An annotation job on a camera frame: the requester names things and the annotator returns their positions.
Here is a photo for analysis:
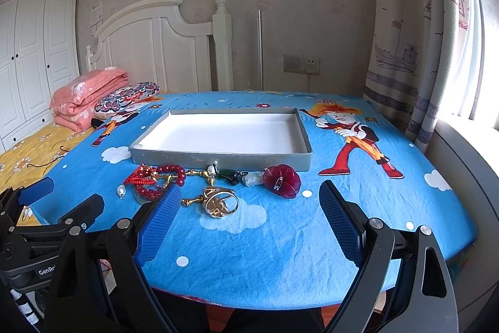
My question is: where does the red bead bracelet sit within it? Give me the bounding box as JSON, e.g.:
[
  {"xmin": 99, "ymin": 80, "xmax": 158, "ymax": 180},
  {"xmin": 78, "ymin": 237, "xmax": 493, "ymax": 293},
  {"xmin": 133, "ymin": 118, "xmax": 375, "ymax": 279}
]
[{"xmin": 134, "ymin": 163, "xmax": 187, "ymax": 200}]

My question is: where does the white pearl earring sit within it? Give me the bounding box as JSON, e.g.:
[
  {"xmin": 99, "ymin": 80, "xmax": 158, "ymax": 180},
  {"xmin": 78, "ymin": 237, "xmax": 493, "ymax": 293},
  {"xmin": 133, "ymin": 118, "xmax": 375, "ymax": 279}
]
[
  {"xmin": 207, "ymin": 164, "xmax": 217, "ymax": 177},
  {"xmin": 116, "ymin": 184, "xmax": 127, "ymax": 199}
]

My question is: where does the gold double ring bangle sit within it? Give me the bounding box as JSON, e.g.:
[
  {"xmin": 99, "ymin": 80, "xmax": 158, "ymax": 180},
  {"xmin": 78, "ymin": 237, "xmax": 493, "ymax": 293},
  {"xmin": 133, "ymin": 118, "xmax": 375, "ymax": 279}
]
[{"xmin": 181, "ymin": 186, "xmax": 239, "ymax": 218}]

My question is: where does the red flower hair clip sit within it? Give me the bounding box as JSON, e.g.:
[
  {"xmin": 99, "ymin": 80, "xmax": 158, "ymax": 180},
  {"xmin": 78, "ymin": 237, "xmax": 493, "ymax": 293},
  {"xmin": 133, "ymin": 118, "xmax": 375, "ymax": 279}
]
[{"xmin": 263, "ymin": 164, "xmax": 301, "ymax": 198}]

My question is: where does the clear crystal pendant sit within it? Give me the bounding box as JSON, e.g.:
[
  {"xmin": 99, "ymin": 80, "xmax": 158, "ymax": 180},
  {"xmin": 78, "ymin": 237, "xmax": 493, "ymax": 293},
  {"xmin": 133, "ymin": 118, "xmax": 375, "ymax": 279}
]
[{"xmin": 241, "ymin": 172, "xmax": 264, "ymax": 188}]

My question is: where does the gold bamboo bangle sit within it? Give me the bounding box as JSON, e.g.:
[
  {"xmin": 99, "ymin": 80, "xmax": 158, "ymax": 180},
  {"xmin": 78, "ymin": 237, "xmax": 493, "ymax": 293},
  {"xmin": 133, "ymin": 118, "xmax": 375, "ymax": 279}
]
[{"xmin": 153, "ymin": 164, "xmax": 215, "ymax": 187}]

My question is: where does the yellow floral bed sheet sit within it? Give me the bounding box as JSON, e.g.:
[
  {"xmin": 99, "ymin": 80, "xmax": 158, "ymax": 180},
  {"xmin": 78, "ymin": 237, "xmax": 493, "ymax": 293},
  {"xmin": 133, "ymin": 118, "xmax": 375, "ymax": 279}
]
[{"xmin": 1, "ymin": 123, "xmax": 98, "ymax": 227}]

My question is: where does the blue cartoon tablecloth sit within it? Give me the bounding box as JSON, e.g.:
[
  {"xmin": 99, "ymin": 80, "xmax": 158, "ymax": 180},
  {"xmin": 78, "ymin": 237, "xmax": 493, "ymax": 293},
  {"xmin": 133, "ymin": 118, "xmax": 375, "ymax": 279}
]
[{"xmin": 29, "ymin": 90, "xmax": 479, "ymax": 311}]

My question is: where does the pink folded quilt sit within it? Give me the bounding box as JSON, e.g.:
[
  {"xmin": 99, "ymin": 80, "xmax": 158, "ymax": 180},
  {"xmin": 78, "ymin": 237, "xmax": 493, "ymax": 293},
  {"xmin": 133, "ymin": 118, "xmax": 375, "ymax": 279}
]
[{"xmin": 50, "ymin": 67, "xmax": 128, "ymax": 132}]

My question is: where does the grey shallow tray box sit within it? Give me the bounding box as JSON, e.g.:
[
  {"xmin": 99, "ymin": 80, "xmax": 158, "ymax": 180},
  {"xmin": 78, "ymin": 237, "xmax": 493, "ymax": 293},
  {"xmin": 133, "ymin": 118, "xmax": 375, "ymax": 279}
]
[{"xmin": 129, "ymin": 107, "xmax": 312, "ymax": 172}]

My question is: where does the patterned round pillow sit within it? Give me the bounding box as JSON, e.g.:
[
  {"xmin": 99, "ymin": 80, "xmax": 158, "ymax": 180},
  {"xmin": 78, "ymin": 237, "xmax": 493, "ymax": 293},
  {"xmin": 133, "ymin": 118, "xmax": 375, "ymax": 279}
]
[{"xmin": 94, "ymin": 82, "xmax": 161, "ymax": 119}]

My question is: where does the white wardrobe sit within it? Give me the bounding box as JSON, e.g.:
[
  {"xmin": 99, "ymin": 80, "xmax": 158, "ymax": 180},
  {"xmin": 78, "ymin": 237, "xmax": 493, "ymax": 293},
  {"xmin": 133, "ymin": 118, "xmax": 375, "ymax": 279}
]
[{"xmin": 1, "ymin": 0, "xmax": 80, "ymax": 152}]

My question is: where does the white bed headboard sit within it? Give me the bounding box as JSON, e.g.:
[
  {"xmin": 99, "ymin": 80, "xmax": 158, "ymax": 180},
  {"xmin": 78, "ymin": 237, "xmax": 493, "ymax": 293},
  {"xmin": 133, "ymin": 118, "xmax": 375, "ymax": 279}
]
[{"xmin": 85, "ymin": 0, "xmax": 233, "ymax": 93}]

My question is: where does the silver metal pole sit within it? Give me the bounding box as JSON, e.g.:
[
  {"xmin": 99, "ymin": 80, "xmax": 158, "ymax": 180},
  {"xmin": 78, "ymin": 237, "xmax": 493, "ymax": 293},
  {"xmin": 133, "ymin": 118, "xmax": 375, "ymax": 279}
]
[{"xmin": 256, "ymin": 9, "xmax": 265, "ymax": 90}]

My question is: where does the ship print curtain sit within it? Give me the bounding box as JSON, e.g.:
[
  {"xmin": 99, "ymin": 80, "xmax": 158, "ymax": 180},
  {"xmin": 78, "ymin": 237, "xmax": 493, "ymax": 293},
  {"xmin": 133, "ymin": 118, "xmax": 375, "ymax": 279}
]
[{"xmin": 364, "ymin": 0, "xmax": 498, "ymax": 149}]

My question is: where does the black cord on bed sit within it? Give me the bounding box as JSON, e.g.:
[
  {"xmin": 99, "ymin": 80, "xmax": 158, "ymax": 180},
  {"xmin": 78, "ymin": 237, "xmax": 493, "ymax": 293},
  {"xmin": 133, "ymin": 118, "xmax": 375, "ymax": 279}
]
[{"xmin": 11, "ymin": 144, "xmax": 72, "ymax": 169}]

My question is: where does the white plug and cable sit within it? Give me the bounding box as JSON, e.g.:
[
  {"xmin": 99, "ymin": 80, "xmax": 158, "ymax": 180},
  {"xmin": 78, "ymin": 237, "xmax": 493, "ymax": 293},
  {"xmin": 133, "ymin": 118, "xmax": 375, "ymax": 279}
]
[{"xmin": 304, "ymin": 63, "xmax": 319, "ymax": 94}]

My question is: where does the wall switch socket panel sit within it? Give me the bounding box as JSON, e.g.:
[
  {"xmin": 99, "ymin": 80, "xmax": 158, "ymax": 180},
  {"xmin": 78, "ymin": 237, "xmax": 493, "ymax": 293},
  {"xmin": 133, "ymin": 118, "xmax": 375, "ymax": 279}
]
[{"xmin": 283, "ymin": 54, "xmax": 321, "ymax": 76}]

